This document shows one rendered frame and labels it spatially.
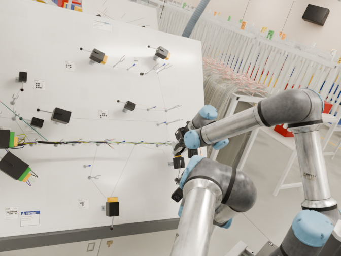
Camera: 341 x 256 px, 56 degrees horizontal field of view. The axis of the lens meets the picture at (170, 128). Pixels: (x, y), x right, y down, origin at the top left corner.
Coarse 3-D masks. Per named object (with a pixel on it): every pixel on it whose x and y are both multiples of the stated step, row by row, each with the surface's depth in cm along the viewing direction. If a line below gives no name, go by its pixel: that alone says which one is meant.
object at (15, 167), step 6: (6, 156) 116; (12, 156) 117; (0, 162) 115; (6, 162) 116; (12, 162) 117; (18, 162) 118; (24, 162) 119; (0, 168) 114; (6, 168) 116; (12, 168) 117; (18, 168) 118; (24, 168) 119; (12, 174) 116; (18, 174) 117
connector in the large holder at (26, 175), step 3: (27, 168) 120; (30, 168) 121; (24, 171) 120; (27, 171) 120; (24, 174) 119; (27, 174) 121; (30, 174) 121; (21, 177) 119; (24, 177) 119; (27, 177) 120; (21, 180) 118; (24, 180) 120
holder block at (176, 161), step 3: (174, 159) 163; (177, 159) 161; (180, 159) 162; (183, 159) 162; (174, 162) 163; (177, 162) 160; (183, 162) 162; (174, 165) 163; (177, 165) 160; (180, 165) 161; (183, 165) 162; (174, 168) 163; (177, 168) 161
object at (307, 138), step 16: (320, 96) 113; (320, 112) 109; (288, 128) 114; (304, 128) 108; (304, 144) 109; (320, 144) 109; (304, 160) 110; (320, 160) 108; (304, 176) 111; (320, 176) 108; (304, 192) 112; (320, 192) 108; (304, 208) 111; (320, 208) 106; (336, 208) 108
